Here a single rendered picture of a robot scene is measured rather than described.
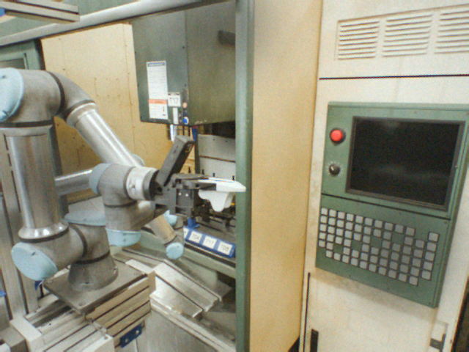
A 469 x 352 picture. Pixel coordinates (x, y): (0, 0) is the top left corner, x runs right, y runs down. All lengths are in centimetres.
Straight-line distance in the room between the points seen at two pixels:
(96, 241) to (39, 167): 29
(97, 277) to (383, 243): 98
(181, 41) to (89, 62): 131
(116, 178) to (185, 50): 114
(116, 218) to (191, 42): 120
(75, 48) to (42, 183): 208
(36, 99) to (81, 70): 203
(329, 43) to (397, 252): 79
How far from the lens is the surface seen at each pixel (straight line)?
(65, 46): 289
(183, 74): 177
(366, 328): 156
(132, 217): 77
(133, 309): 127
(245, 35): 93
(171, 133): 207
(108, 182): 75
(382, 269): 133
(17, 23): 216
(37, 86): 91
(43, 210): 95
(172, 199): 66
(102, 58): 302
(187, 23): 178
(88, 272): 112
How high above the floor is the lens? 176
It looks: 16 degrees down
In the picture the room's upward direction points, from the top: straight up
